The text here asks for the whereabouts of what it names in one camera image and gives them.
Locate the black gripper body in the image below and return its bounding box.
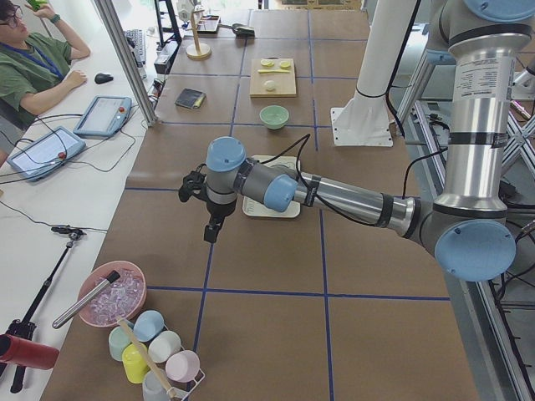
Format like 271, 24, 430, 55
206, 203, 228, 227

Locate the pink bowl of ice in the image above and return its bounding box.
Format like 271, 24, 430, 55
79, 261, 147, 327

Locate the light green bowl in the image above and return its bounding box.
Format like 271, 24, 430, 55
259, 105, 289, 130

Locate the white bear tray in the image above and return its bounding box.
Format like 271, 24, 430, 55
242, 155, 301, 218

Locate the steel cylinder tool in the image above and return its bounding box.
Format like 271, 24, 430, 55
52, 270, 120, 329

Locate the blue cup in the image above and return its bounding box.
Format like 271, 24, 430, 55
133, 310, 165, 343

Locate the yellow sponge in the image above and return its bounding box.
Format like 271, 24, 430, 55
193, 94, 206, 109

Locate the white cup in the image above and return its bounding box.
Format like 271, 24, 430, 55
148, 330, 181, 363

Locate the pink cup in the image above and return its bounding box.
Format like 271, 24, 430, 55
166, 350, 200, 383

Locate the mint green cup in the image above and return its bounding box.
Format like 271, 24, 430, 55
108, 326, 131, 362

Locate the bamboo cutting board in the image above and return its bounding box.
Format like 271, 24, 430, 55
249, 58, 297, 98

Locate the yellow plastic knife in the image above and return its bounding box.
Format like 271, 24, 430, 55
257, 69, 291, 74

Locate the far teach pendant tablet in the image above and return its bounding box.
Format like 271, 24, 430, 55
74, 95, 132, 138

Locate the teach pendant tablet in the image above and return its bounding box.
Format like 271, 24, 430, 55
74, 95, 132, 138
8, 126, 86, 181

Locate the yellow cup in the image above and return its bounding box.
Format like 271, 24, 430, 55
121, 343, 150, 384

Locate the wooden stick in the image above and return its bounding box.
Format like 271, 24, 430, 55
117, 318, 179, 399

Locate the grey cup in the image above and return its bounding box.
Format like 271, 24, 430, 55
142, 371, 170, 401

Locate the black computer mouse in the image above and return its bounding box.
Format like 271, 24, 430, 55
94, 73, 114, 84

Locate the metal scoop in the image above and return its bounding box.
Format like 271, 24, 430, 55
218, 23, 255, 38

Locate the near teach pendant tablet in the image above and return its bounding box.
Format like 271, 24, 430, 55
8, 126, 86, 181

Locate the dark tray with items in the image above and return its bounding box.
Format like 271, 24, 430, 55
196, 15, 221, 34

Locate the black keyboard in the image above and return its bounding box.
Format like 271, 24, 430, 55
124, 28, 146, 65

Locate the black tripod stick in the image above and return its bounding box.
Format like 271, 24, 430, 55
5, 226, 86, 393

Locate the red cylinder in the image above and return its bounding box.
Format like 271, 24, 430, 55
1, 334, 59, 370

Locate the seated person green shirt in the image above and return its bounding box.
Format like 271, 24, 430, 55
0, 0, 92, 130

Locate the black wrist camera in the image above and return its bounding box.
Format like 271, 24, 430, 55
178, 170, 207, 203

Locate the white wire cup rack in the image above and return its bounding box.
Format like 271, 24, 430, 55
158, 321, 207, 401

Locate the aluminium frame post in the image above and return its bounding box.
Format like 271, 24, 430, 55
94, 0, 157, 127

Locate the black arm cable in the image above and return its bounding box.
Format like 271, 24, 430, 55
267, 0, 452, 201

